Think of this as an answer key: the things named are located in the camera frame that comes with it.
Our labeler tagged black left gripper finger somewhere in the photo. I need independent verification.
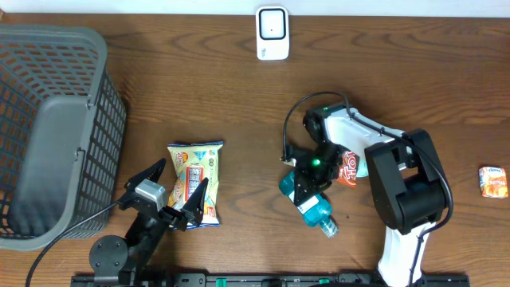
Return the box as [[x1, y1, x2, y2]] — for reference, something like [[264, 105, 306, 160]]
[[182, 178, 209, 227], [124, 158, 167, 191]]

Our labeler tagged red brown snack packet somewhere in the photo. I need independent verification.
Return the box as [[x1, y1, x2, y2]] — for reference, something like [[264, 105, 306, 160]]
[[336, 151, 358, 188]]

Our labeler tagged yellow snack bag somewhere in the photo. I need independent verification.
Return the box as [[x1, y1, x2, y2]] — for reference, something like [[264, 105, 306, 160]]
[[167, 141, 223, 227]]

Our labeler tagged pale green wipes pack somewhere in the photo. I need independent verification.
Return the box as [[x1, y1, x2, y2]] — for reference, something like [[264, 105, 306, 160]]
[[356, 159, 369, 178]]

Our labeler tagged teal mouthwash bottle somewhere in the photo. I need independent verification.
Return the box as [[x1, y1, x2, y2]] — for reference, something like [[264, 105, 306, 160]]
[[279, 171, 338, 238]]

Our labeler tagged small orange juice carton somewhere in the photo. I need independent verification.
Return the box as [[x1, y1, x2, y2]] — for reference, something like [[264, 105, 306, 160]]
[[479, 167, 508, 199]]

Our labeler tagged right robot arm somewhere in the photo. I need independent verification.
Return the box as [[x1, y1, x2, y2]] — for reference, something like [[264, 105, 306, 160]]
[[279, 104, 452, 286]]

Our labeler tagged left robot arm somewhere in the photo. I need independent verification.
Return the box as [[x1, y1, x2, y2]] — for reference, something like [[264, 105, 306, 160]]
[[89, 159, 209, 286]]

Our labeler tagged white barcode scanner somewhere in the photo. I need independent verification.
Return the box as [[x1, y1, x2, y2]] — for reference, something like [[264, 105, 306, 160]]
[[255, 6, 290, 61]]

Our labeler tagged grey plastic shopping basket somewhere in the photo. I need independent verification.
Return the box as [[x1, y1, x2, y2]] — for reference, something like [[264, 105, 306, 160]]
[[1, 24, 127, 251]]

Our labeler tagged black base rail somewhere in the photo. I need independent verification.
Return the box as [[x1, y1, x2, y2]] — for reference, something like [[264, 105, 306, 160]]
[[70, 273, 471, 287]]

